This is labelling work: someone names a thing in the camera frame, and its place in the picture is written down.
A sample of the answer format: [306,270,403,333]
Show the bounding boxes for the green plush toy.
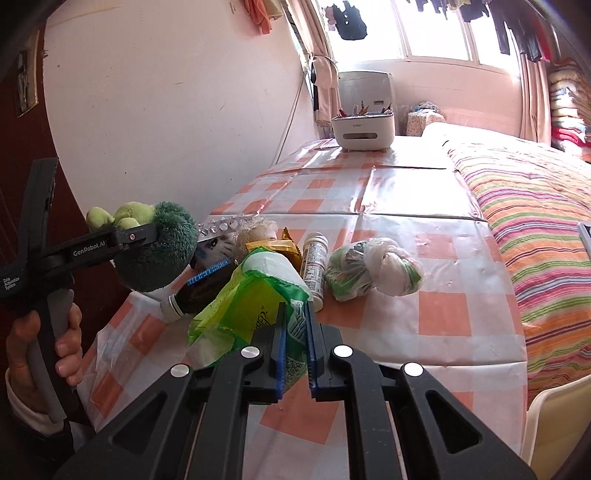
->
[86,200,199,293]

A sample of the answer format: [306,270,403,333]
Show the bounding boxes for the dotted cloth bundle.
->
[406,102,447,137]

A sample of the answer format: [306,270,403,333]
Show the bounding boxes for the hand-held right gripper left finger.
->
[53,302,289,480]

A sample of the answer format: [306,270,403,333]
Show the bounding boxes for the striped bed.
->
[422,122,591,398]

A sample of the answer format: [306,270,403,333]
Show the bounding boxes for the beige curtain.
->
[295,0,341,126]
[516,44,551,140]

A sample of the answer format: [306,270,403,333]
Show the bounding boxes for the white desk organizer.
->
[331,109,398,153]

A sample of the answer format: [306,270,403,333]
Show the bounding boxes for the yellow foil packet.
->
[245,228,302,267]

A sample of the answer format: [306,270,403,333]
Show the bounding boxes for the white wall cable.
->
[274,80,309,167]

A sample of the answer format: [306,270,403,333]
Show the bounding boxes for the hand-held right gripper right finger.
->
[305,302,539,480]

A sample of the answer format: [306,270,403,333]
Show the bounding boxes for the cat face print packet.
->
[191,233,239,271]

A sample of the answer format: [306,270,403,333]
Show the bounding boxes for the bunch of pens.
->
[339,99,394,117]

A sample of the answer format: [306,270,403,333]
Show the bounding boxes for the dark red door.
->
[0,23,127,333]

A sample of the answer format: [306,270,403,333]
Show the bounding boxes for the stack of folded blankets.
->
[547,60,591,162]

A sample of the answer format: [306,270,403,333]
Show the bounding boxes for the white pill bottle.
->
[300,232,330,313]

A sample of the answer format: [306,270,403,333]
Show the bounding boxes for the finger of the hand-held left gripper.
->
[108,223,160,253]
[187,259,232,287]

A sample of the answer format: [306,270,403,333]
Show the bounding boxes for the row of hanging clothes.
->
[414,0,557,63]

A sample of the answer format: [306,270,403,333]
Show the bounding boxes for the clear blister pack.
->
[196,215,259,243]

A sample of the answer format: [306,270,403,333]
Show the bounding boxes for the green plastic bag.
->
[187,247,315,393]

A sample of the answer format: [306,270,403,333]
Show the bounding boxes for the white air purifier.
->
[337,71,398,117]

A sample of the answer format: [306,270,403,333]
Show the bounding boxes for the black hanging garment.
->
[329,2,370,40]

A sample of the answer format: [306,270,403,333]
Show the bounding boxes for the person's left hand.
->
[6,305,84,412]

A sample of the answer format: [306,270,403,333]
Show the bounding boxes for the orange checkered tablecloth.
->
[76,136,530,462]

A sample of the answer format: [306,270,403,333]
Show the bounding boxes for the orange hanging cloth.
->
[244,0,285,36]

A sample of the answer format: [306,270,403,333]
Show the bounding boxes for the knotted white plastic bag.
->
[324,237,424,303]

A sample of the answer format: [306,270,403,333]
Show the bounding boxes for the white plastic bin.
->
[522,381,591,468]

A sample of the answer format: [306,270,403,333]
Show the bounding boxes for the small door picture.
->
[16,50,40,117]

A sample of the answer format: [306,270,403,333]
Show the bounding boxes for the person's left forearm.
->
[0,369,77,480]

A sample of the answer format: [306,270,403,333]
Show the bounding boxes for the dark glass bottle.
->
[159,272,232,322]

